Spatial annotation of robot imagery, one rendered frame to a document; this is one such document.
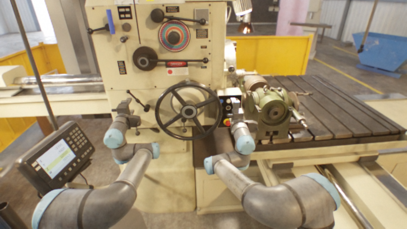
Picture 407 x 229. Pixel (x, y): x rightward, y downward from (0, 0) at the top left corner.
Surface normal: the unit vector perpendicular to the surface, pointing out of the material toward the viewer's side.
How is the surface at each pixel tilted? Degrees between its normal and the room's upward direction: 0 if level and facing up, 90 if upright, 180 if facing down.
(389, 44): 90
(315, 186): 12
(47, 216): 48
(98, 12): 90
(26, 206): 0
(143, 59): 90
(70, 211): 38
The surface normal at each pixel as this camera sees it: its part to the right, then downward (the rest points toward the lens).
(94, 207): 0.30, -0.52
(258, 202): -0.69, -0.44
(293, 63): 0.07, 0.47
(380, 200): -0.01, -0.88
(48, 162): 0.92, -0.22
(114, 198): 0.60, -0.66
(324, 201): 0.25, -0.21
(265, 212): -0.64, -0.07
